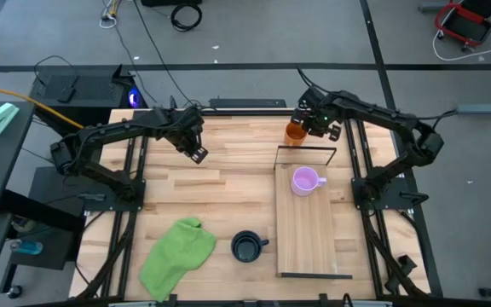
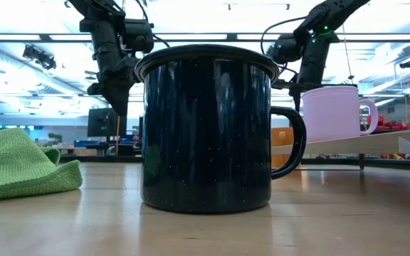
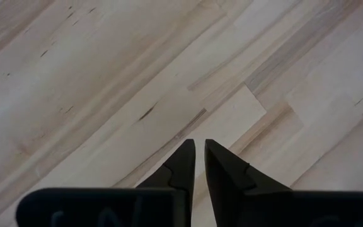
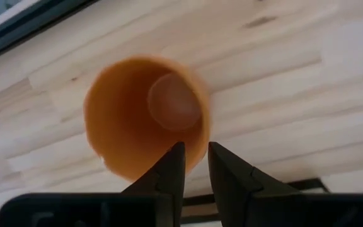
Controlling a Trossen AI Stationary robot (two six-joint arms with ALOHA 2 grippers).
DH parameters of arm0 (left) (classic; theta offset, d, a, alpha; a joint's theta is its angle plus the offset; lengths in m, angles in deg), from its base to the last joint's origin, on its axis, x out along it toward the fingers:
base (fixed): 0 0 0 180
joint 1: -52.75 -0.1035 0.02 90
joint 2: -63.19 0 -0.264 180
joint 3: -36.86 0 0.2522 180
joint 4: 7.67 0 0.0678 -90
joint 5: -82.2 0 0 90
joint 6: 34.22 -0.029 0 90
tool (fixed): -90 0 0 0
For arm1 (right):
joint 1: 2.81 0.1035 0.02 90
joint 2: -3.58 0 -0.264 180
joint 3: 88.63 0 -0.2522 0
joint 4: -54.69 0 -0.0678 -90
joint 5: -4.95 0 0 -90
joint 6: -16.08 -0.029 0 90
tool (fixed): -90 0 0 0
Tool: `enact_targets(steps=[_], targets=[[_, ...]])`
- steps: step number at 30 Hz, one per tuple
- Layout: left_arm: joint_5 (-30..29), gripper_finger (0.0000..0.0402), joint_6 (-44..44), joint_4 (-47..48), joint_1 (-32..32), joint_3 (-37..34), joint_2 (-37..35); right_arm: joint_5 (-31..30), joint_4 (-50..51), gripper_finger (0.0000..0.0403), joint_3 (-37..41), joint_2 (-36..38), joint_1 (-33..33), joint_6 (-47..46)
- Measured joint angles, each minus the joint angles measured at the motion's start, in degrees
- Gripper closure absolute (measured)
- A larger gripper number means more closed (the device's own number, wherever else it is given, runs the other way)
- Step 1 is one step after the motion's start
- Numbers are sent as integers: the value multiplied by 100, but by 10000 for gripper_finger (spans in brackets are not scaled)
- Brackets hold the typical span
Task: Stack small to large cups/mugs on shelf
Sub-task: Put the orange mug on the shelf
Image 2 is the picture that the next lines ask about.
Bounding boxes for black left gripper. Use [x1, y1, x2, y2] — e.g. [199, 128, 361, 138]
[87, 53, 140, 117]

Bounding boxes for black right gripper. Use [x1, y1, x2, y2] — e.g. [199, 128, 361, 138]
[289, 35, 330, 113]

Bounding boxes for pink plastic mug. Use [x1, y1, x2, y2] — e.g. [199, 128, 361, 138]
[301, 85, 379, 143]

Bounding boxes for orange mug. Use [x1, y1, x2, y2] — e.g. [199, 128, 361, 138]
[270, 127, 295, 169]

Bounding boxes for dark blue speckled enamel mug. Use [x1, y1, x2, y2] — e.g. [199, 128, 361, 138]
[134, 43, 308, 215]

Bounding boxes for black computer monitor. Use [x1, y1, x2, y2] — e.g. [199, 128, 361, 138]
[86, 107, 127, 138]

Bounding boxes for blue box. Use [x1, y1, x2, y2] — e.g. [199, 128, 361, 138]
[73, 139, 101, 148]

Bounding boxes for potted green plant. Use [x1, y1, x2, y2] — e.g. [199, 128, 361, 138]
[47, 132, 63, 146]

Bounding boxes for black ceiling spotlight cluster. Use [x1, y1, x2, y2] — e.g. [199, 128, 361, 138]
[21, 45, 57, 71]

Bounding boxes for black overhead light bar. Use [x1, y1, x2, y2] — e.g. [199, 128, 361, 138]
[0, 32, 410, 44]

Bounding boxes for red plastic parts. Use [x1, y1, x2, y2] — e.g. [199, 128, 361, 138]
[364, 114, 410, 132]

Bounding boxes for green microfiber cloth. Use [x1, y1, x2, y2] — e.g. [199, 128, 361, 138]
[0, 127, 83, 201]

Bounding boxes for yellow hanging cable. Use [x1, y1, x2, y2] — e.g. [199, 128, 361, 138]
[115, 115, 122, 156]

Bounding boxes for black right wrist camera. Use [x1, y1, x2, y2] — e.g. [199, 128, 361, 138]
[267, 33, 298, 65]

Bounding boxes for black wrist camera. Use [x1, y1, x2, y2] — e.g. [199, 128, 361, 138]
[123, 18, 155, 54]
[267, 33, 298, 65]

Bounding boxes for thin hanging cord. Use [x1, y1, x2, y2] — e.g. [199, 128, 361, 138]
[342, 24, 355, 81]

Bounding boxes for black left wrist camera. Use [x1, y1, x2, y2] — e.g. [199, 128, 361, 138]
[123, 18, 155, 54]

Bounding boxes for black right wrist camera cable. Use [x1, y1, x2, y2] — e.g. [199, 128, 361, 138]
[260, 16, 309, 56]

